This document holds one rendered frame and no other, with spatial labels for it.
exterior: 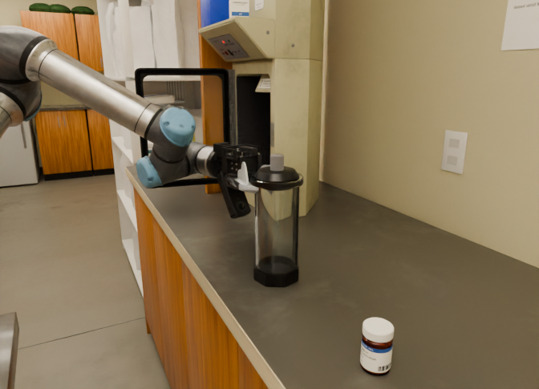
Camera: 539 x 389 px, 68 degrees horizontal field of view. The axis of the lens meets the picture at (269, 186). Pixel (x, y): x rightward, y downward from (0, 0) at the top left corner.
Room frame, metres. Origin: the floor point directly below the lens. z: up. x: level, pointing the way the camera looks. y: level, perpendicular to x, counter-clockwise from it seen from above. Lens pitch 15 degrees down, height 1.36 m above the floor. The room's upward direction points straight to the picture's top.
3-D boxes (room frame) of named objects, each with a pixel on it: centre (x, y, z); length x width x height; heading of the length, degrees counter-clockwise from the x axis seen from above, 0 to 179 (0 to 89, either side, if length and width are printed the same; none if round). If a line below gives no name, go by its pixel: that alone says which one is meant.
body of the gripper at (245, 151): (0.90, 0.08, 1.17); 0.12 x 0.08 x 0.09; 42
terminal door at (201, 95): (1.37, 0.29, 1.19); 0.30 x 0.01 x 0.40; 107
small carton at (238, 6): (1.22, 0.09, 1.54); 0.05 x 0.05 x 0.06; 12
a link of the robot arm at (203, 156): (0.97, 0.13, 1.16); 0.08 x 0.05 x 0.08; 132
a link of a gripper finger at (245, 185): (0.80, 0.05, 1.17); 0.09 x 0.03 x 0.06; 18
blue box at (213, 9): (1.35, 0.15, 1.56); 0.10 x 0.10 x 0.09; 27
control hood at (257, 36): (1.26, 0.11, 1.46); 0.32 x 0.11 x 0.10; 27
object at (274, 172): (0.80, -0.02, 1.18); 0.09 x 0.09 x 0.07
